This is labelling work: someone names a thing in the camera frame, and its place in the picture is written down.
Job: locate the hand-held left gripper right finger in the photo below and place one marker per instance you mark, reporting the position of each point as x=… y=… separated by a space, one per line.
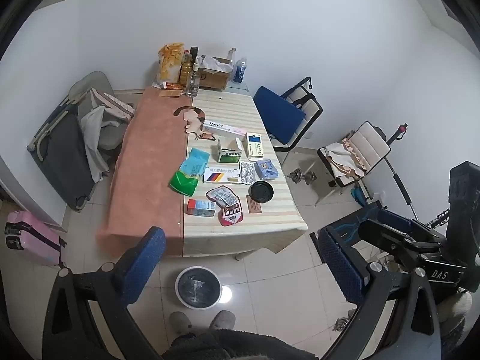
x=339 y=266

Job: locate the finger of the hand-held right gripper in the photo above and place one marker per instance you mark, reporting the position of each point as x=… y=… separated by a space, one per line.
x=397 y=222
x=386 y=238

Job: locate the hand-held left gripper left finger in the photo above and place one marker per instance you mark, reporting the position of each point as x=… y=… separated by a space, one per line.
x=144 y=266

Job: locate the white round trash bin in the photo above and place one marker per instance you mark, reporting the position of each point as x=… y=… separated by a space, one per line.
x=198 y=288

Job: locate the green packet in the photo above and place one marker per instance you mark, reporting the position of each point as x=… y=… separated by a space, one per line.
x=183 y=183

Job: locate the light blue packet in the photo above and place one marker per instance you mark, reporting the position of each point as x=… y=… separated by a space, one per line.
x=194 y=163

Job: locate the white striped medicine box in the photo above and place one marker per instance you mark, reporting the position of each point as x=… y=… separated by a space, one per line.
x=221 y=175

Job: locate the green medicine box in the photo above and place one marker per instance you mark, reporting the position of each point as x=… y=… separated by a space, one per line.
x=227 y=153

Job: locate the person's right forearm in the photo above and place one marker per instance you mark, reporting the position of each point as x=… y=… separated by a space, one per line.
x=457 y=303

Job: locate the black blue patterned board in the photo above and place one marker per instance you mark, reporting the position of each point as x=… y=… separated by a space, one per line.
x=348 y=225

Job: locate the teal slippers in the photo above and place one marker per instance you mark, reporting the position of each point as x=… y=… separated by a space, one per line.
x=358 y=197

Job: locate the chrome dumbbell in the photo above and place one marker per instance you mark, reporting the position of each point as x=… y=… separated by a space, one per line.
x=343 y=322
x=302 y=176

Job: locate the grey fluffy slipper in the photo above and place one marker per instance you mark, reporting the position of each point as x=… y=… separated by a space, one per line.
x=180 y=322
x=223 y=320

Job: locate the red blue box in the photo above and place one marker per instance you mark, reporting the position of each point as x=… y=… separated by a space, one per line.
x=201 y=208

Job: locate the white cushioned chair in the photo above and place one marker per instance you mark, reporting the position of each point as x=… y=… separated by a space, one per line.
x=371 y=144

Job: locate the beige pink cloth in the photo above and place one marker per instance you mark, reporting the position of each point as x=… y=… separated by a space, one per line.
x=343 y=157

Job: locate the black pole with red tip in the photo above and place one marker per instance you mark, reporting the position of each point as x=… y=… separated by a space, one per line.
x=401 y=129

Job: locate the red pink packet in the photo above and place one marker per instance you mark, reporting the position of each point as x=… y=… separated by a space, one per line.
x=231 y=215

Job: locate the orange table cloth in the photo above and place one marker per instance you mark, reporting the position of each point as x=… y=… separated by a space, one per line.
x=150 y=165

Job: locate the red edged silver blister pack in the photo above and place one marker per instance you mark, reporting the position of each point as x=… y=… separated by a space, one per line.
x=222 y=197

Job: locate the brown card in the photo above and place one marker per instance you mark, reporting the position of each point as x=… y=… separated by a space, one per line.
x=255 y=204

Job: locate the black round lid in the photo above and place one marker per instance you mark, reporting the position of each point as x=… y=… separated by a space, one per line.
x=261 y=192

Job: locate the pink suitcase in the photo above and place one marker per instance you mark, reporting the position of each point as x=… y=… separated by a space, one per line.
x=32 y=238

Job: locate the blue white wrapper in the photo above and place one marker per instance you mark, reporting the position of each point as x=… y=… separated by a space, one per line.
x=267 y=169

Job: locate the person's black pants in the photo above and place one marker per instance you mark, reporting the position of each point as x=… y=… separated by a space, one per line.
x=240 y=347

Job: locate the plain silver blister pack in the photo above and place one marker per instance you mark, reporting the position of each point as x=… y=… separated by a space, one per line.
x=248 y=172

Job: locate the dark grey folding bed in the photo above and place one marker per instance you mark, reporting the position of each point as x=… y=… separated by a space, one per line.
x=62 y=157

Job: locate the white cloth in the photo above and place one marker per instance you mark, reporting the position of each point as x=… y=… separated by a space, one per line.
x=93 y=135

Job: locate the blue white medicine box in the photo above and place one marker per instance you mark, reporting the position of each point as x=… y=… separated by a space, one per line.
x=255 y=144

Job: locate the white pink toothpaste box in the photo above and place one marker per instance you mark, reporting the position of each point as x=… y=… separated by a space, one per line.
x=223 y=127

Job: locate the blue cushioned chair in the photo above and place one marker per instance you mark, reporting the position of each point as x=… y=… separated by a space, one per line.
x=279 y=114

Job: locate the pink striped cloth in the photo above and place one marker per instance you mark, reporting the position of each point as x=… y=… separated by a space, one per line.
x=114 y=107

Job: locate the beige striped table cloth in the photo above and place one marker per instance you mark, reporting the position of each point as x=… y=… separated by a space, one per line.
x=232 y=108

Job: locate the small orange red box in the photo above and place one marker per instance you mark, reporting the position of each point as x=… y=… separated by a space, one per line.
x=171 y=86

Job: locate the clear glass bottle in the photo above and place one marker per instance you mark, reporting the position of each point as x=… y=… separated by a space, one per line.
x=192 y=82

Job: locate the grey chair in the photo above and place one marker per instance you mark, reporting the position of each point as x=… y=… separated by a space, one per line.
x=93 y=82

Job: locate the amber bottle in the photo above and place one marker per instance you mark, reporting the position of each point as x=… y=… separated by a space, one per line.
x=185 y=71

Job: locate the cardboard box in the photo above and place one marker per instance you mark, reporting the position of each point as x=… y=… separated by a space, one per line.
x=213 y=78

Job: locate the white table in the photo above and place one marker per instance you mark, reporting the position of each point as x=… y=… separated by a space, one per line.
x=238 y=87

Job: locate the blue label water bottle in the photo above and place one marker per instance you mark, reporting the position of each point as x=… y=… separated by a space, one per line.
x=240 y=71

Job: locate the dark bottle with black cap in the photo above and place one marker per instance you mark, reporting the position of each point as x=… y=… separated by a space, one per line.
x=193 y=53

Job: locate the slim clear bottle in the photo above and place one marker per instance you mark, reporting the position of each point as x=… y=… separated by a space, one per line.
x=232 y=55

